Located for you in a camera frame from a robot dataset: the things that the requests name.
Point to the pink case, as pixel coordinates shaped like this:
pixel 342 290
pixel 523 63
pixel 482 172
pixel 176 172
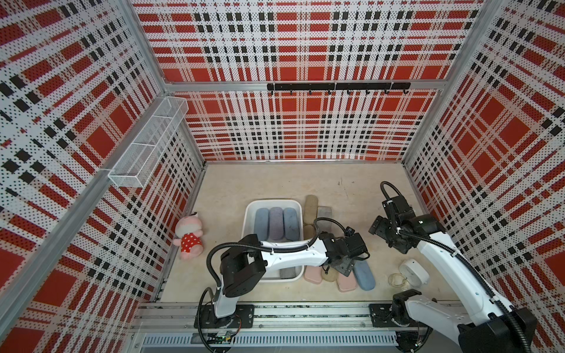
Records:
pixel 346 283
pixel 313 274

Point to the tan case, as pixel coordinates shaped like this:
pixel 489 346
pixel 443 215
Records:
pixel 329 275

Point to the light blue case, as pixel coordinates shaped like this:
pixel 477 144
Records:
pixel 291 224

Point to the white round device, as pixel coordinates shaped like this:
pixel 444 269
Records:
pixel 415 274

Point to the purple fabric glasses case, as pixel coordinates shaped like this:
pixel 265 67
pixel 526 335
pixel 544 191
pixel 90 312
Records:
pixel 276 224

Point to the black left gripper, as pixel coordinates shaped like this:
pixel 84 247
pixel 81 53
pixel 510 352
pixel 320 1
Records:
pixel 346 267

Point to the pink plush toy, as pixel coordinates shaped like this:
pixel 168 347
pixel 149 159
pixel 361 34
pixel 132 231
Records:
pixel 188 237

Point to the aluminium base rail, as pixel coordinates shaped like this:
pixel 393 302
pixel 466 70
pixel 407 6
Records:
pixel 274 324

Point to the pink case right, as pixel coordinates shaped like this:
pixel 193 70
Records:
pixel 346 283

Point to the white plastic storage tray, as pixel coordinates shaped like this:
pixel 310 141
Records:
pixel 249 217

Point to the pink case left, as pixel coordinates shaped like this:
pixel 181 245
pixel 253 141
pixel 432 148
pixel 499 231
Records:
pixel 313 274

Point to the beige case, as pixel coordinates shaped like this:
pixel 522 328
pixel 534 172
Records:
pixel 309 232
pixel 310 209

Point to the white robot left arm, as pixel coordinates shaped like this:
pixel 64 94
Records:
pixel 237 267

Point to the beige case upper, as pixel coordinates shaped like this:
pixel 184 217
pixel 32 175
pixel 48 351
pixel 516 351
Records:
pixel 310 209

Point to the black hook rail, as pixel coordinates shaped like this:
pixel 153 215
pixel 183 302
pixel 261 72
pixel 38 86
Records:
pixel 340 86

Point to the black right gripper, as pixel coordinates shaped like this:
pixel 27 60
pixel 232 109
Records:
pixel 379 226

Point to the white wire mesh basket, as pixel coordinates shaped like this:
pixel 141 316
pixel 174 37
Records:
pixel 159 124

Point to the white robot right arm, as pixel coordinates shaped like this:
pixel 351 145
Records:
pixel 491 322

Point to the beige case lower left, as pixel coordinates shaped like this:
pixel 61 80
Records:
pixel 309 232

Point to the grey fabric glasses case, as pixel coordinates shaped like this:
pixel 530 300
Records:
pixel 288 273

